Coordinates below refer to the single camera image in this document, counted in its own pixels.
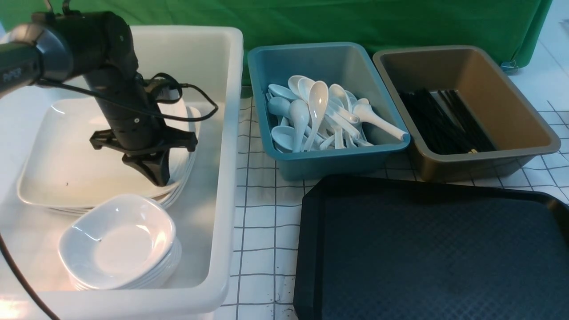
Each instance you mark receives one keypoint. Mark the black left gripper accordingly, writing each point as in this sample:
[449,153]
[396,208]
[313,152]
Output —
[137,126]

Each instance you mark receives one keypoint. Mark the large white square plate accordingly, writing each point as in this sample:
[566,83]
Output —
[62,164]

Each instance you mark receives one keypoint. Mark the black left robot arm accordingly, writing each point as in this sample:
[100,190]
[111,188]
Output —
[92,54]

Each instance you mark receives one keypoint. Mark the top white bowl in tub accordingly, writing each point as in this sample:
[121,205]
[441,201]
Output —
[125,219]

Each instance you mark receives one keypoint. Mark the stack of white plates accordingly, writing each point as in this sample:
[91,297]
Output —
[182,178]

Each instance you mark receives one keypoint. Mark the stack of white bowls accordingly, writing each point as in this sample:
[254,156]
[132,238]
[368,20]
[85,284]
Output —
[106,266]

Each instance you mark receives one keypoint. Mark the large white plastic tub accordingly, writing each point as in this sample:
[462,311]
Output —
[209,57]

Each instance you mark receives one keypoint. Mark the checked white tablecloth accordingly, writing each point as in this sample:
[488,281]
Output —
[268,210]

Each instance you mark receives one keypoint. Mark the pile of white spoons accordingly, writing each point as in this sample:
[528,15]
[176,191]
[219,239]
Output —
[315,116]

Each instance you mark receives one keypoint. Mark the teal plastic bin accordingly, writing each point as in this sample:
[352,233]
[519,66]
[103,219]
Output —
[346,64]

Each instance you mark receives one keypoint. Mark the black serving tray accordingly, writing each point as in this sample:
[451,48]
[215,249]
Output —
[373,249]

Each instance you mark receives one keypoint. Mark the bundle of black chopsticks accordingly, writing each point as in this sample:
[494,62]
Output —
[445,123]

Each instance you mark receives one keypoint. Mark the brown plastic bin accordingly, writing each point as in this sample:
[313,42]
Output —
[517,130]

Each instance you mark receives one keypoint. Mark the green cloth backdrop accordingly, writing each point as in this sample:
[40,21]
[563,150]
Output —
[507,30]

